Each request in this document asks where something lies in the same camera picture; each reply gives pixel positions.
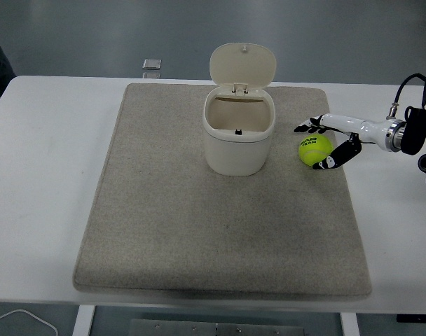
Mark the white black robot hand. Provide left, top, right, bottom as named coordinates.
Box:
left=293, top=113, right=393, bottom=172

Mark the yellow-green tennis ball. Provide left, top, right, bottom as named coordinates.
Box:
left=298, top=134, right=334, bottom=167

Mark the cream bin with hinged lid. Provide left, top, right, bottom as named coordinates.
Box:
left=202, top=42, right=278, bottom=177

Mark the beige fabric mat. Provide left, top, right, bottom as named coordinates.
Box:
left=71, top=83, right=373, bottom=298

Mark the white table leg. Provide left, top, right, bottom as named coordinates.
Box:
left=72, top=304, right=97, bottom=336
left=340, top=311, right=360, bottom=336

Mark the grey metal plate with screws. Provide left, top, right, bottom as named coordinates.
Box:
left=129, top=318, right=309, bottom=336

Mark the white cable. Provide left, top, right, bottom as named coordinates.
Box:
left=0, top=308, right=59, bottom=336

